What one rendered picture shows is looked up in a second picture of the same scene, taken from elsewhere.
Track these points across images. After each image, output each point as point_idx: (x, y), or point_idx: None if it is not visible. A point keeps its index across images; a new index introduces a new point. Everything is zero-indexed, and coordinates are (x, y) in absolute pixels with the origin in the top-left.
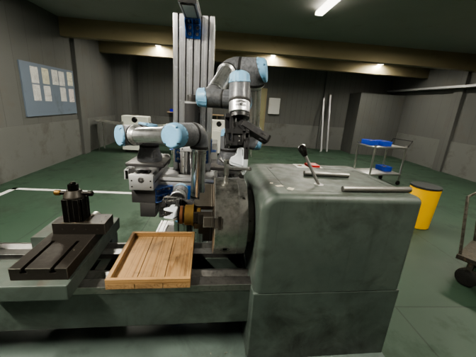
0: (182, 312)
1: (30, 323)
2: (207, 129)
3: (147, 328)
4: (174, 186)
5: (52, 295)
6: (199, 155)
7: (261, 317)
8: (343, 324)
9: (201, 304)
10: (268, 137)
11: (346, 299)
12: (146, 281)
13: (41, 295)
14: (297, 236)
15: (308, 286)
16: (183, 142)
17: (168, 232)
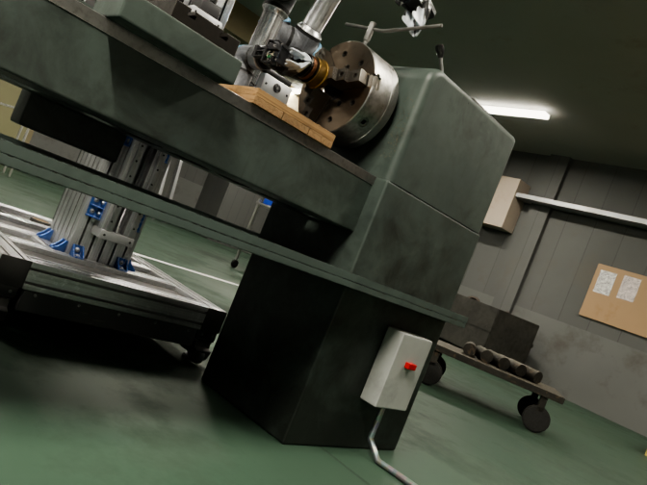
0: (304, 185)
1: (129, 111)
2: (227, 4)
3: None
4: (241, 45)
5: (221, 67)
6: (278, 19)
7: (382, 217)
8: (434, 261)
9: (325, 182)
10: (435, 12)
11: (447, 227)
12: (297, 115)
13: (210, 60)
14: (441, 127)
15: (428, 194)
16: None
17: None
